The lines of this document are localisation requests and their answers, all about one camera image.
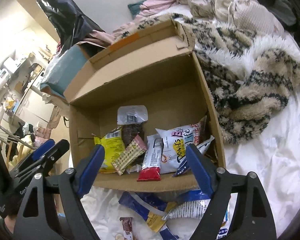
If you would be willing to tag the black plastic bag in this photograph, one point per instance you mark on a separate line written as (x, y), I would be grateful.
(71, 24)

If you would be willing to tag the small brown candy packet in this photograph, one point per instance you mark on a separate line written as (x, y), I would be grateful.
(127, 229)

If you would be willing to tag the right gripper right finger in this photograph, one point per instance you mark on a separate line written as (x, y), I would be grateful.
(252, 217)

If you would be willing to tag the person's left hand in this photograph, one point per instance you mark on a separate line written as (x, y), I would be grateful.
(10, 223)

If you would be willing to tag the teal small pillow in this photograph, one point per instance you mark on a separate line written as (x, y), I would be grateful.
(134, 8)

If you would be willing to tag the yellow snack bag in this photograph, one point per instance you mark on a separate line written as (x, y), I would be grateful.
(113, 146)

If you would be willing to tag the brown cardboard box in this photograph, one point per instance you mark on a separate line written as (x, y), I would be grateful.
(155, 67)

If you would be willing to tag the beige patterned wafer bar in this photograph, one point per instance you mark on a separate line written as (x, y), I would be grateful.
(136, 148)

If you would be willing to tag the white floral crumpled duvet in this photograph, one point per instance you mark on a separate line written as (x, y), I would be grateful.
(244, 14)

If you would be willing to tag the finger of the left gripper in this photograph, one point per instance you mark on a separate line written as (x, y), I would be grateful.
(31, 158)
(44, 165)

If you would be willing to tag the white bear print bedsheet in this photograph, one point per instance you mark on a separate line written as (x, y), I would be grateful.
(274, 156)

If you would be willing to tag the dark brown snack packet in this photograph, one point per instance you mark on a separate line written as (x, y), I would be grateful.
(131, 119)

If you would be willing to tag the pink bedding pile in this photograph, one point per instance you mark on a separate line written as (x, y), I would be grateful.
(149, 8)

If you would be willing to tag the white colourful chips bag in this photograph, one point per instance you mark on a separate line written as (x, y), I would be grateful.
(175, 141)

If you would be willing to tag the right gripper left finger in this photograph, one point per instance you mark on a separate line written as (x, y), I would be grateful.
(52, 208)

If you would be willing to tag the white blue snack bag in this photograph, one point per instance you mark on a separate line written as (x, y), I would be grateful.
(191, 204)

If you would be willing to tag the white kitchen cabinet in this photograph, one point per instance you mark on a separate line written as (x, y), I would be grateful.
(33, 110)

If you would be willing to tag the white red snack bar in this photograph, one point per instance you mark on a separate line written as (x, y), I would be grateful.
(150, 170)

